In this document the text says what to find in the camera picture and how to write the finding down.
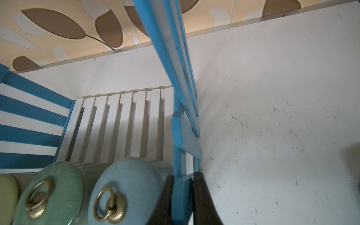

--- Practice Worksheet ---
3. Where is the blue small tea canister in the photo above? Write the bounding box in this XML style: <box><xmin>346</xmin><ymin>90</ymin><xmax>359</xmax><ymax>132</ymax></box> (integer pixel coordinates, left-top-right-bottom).
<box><xmin>88</xmin><ymin>157</ymin><xmax>173</xmax><ymax>225</ymax></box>

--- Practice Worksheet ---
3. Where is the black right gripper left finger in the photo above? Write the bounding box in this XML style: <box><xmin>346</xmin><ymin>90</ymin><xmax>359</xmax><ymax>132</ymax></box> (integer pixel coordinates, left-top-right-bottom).
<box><xmin>146</xmin><ymin>175</ymin><xmax>174</xmax><ymax>225</ymax></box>

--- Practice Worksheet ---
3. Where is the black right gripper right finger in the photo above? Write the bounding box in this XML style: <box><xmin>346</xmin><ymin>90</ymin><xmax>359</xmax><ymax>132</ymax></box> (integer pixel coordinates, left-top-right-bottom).
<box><xmin>193</xmin><ymin>172</ymin><xmax>223</xmax><ymax>225</ymax></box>

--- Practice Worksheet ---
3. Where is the yellow-green small tea canister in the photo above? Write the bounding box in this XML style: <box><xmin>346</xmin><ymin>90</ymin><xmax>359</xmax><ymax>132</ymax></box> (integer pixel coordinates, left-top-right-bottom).
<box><xmin>1</xmin><ymin>174</ymin><xmax>19</xmax><ymax>225</ymax></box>

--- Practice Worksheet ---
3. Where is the blue white wooden shelf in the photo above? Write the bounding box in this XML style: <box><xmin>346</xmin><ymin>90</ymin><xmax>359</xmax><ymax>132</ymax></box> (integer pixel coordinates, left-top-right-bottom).
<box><xmin>1</xmin><ymin>1</ymin><xmax>202</xmax><ymax>225</ymax></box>

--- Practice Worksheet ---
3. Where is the green small tea canister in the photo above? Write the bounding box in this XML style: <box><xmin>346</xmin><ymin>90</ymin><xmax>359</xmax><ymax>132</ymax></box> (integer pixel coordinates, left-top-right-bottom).
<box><xmin>12</xmin><ymin>161</ymin><xmax>110</xmax><ymax>225</ymax></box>

